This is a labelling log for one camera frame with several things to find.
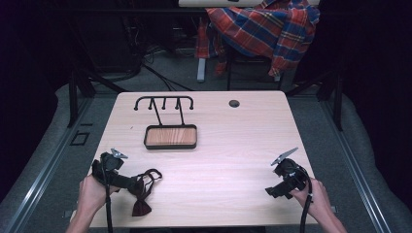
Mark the black chair frame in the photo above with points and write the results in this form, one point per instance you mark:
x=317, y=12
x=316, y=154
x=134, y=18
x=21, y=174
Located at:
x=230, y=69

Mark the red blue plaid cloth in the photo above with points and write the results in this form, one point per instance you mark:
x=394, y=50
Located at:
x=265, y=29

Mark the person's right hand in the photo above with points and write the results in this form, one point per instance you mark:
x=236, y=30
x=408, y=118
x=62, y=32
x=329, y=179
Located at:
x=312, y=200

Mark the aluminium floor rail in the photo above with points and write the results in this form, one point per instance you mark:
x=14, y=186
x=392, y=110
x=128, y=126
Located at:
x=45, y=168
x=356, y=168

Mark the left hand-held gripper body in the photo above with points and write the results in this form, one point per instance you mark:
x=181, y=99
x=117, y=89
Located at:
x=110, y=173

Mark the dark bow tie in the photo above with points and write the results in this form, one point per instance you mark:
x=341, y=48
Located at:
x=142, y=194

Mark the black metal stand frame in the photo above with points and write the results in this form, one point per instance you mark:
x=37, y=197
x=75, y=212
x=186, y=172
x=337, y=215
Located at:
x=73, y=97
x=338, y=103

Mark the person's left hand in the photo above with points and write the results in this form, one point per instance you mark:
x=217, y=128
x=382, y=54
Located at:
x=92, y=194

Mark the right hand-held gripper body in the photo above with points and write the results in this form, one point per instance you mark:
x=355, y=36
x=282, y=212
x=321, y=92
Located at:
x=291, y=176

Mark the black hook rack wooden tray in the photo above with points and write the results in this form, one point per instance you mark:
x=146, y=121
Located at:
x=170, y=137

